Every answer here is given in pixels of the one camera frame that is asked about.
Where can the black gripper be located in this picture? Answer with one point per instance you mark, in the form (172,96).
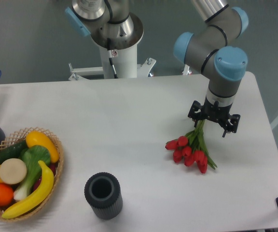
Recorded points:
(218,114)

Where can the red tulip bouquet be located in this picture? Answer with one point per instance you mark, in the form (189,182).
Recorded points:
(191,149)

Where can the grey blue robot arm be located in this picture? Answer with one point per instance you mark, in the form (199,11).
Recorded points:
(117,32)

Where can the dark grey ribbed vase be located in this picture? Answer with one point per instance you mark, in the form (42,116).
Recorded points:
(102,191)

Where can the red fruit in basket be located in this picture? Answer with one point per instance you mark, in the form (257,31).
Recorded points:
(52,166)

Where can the yellow banana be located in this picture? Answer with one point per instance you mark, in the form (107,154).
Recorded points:
(35,198)

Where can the green bok choy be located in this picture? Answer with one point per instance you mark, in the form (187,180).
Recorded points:
(30,157)

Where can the dark green cucumber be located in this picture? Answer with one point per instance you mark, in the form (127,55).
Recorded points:
(12,151)

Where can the beige round disc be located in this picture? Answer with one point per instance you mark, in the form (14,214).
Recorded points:
(13,171)

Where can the orange fruit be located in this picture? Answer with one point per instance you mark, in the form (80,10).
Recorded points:
(6,195)

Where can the woven wicker basket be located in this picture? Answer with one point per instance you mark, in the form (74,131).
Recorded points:
(18,136)

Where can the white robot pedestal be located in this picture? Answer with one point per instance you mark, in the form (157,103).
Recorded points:
(115,64)

